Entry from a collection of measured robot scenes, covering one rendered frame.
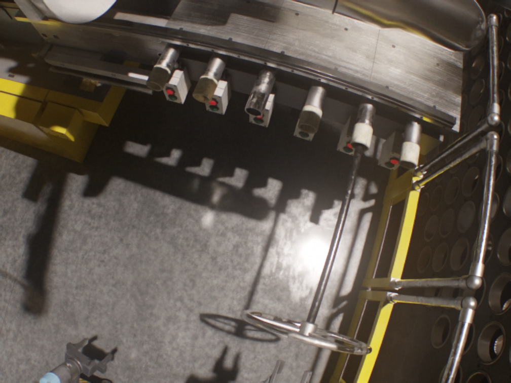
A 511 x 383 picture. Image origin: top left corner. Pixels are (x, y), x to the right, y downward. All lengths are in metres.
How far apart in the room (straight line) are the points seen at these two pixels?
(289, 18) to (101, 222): 1.44
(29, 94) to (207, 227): 1.14
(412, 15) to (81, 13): 0.67
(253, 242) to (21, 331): 1.50
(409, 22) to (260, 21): 0.69
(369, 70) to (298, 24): 0.28
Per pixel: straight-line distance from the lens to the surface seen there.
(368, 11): 0.64
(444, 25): 0.66
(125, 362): 2.04
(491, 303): 2.29
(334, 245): 1.02
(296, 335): 0.84
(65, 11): 0.81
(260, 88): 1.13
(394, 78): 1.21
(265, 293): 1.87
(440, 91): 1.28
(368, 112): 1.16
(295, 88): 1.24
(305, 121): 1.09
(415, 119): 1.22
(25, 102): 1.82
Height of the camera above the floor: 1.86
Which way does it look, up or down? 78 degrees down
